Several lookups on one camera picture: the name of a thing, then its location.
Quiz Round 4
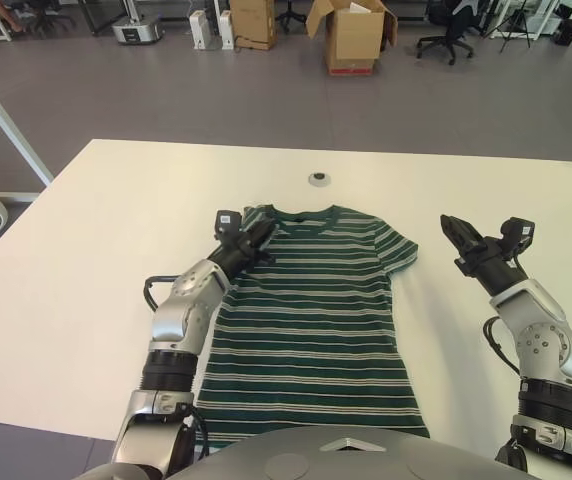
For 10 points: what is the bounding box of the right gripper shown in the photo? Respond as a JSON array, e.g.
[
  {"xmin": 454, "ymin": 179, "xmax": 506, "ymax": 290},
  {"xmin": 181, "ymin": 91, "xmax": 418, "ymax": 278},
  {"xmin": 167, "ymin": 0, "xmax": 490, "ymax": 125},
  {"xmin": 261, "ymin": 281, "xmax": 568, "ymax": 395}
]
[{"xmin": 439, "ymin": 214, "xmax": 530, "ymax": 299}]

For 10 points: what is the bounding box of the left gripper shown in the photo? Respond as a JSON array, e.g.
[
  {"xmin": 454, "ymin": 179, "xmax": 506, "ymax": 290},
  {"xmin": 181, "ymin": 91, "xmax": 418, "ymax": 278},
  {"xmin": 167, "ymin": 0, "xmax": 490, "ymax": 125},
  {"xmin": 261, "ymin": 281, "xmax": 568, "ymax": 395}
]
[{"xmin": 207, "ymin": 225, "xmax": 278, "ymax": 277}]

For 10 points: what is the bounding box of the green white striped T-shirt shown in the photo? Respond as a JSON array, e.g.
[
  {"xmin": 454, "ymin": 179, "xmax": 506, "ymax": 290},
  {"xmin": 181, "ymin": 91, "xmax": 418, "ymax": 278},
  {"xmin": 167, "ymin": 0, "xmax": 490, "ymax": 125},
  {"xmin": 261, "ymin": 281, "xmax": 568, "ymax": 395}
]
[{"xmin": 193, "ymin": 203, "xmax": 431, "ymax": 450}]

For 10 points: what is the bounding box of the grey mobile robot base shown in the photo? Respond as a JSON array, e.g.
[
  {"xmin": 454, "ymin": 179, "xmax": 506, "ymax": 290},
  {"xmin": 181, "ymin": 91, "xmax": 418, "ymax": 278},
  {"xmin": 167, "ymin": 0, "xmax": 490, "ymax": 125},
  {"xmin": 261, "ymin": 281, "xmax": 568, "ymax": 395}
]
[{"xmin": 111, "ymin": 0, "xmax": 168, "ymax": 46}]

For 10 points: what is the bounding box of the black office chair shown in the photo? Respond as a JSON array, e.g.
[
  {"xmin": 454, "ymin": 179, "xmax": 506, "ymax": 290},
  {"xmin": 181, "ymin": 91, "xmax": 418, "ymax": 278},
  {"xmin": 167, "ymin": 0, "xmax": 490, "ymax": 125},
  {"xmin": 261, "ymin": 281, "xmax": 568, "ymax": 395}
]
[{"xmin": 415, "ymin": 0, "xmax": 476, "ymax": 67}]

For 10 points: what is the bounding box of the black tripod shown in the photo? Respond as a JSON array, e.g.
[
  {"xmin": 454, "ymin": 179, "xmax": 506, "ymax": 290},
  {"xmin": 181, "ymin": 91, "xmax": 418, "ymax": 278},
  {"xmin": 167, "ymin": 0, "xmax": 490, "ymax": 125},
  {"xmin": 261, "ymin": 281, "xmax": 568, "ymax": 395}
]
[{"xmin": 482, "ymin": 0, "xmax": 536, "ymax": 54}]

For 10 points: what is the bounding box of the robot body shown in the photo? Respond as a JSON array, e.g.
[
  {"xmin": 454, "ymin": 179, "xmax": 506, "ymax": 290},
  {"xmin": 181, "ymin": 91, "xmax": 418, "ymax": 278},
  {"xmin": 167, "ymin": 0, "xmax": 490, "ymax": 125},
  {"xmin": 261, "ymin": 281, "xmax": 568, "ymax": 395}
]
[{"xmin": 76, "ymin": 425, "xmax": 533, "ymax": 480}]

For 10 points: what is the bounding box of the white tower unit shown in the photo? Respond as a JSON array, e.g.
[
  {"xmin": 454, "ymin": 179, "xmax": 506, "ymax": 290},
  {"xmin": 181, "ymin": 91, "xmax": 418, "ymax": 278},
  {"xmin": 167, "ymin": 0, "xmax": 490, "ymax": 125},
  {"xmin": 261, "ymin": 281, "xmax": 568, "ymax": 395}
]
[
  {"xmin": 217, "ymin": 9, "xmax": 236, "ymax": 52},
  {"xmin": 188, "ymin": 9, "xmax": 214, "ymax": 52}
]

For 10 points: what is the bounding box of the open cardboard box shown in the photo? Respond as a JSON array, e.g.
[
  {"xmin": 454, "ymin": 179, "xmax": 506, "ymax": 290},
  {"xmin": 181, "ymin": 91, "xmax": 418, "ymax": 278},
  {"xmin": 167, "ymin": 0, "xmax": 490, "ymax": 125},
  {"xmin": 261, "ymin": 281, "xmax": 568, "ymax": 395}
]
[{"xmin": 306, "ymin": 0, "xmax": 399, "ymax": 78}]

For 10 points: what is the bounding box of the closed cardboard box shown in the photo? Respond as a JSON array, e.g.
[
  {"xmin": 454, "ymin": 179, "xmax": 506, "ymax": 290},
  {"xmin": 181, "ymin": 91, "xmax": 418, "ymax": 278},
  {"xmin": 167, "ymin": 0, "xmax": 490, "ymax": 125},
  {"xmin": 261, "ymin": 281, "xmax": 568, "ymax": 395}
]
[{"xmin": 228, "ymin": 0, "xmax": 278, "ymax": 51}]

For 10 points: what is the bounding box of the black box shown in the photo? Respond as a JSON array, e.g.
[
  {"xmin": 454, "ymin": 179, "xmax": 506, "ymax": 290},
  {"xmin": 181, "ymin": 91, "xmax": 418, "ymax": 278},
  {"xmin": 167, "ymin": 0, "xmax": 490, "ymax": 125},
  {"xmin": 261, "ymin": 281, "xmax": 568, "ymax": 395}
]
[{"xmin": 552, "ymin": 3, "xmax": 572, "ymax": 47}]

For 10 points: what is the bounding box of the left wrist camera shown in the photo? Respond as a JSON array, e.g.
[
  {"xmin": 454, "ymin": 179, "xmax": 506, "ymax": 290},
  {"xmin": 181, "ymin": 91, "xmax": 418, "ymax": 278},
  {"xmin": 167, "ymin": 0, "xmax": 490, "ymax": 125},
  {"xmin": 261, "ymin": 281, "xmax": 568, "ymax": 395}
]
[{"xmin": 214, "ymin": 210, "xmax": 244, "ymax": 242}]

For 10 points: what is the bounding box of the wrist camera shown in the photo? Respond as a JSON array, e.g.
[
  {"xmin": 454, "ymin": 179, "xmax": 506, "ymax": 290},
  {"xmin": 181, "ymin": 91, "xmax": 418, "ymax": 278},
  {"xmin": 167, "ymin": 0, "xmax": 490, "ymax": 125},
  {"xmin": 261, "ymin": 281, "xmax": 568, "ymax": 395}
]
[
  {"xmin": 497, "ymin": 216, "xmax": 536, "ymax": 253},
  {"xmin": 214, "ymin": 210, "xmax": 244, "ymax": 242}
]

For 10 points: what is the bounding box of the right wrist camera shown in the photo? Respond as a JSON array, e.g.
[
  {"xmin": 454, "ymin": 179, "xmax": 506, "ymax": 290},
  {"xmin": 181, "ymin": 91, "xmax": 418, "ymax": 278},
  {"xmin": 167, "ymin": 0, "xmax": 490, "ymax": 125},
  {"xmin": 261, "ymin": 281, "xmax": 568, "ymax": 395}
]
[{"xmin": 497, "ymin": 216, "xmax": 536, "ymax": 253}]

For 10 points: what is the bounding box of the black cable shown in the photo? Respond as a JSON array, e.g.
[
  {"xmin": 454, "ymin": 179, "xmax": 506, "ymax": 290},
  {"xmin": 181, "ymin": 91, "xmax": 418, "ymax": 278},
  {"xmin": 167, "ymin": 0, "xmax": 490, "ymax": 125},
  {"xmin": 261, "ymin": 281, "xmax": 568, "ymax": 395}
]
[
  {"xmin": 143, "ymin": 274, "xmax": 179, "ymax": 315},
  {"xmin": 482, "ymin": 315, "xmax": 523, "ymax": 377}
]

